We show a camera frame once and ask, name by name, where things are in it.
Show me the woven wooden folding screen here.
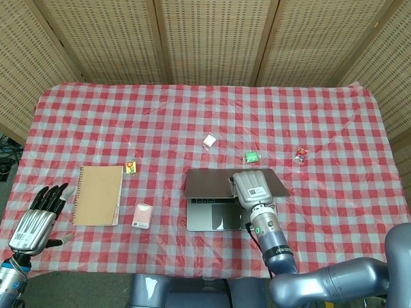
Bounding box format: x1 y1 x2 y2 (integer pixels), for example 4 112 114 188
0 0 411 151

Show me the pink tissue pack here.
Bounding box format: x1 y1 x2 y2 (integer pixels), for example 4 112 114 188
132 203 152 230

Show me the red white checkered tablecloth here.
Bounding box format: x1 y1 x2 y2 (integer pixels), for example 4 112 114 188
1 82 402 280

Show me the brown spiral notebook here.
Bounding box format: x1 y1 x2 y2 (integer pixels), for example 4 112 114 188
73 165 125 227

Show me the blue-grey robot torso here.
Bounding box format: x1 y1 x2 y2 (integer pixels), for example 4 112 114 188
128 274 274 308

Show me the white wrapped candy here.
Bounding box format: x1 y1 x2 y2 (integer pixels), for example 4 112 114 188
202 133 217 150

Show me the red colourful wrapped candy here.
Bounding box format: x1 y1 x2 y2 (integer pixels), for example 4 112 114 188
294 147 309 165

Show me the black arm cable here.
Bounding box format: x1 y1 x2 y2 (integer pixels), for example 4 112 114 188
245 222 275 278

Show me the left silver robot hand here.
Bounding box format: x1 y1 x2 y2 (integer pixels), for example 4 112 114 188
8 182 76 257

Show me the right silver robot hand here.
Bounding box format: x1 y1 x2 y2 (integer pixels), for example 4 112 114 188
227 170 278 211

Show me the black cable bundle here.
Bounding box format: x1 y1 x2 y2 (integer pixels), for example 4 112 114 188
0 133 22 183

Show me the silver laptop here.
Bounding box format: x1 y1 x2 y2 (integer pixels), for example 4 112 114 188
185 168 292 232

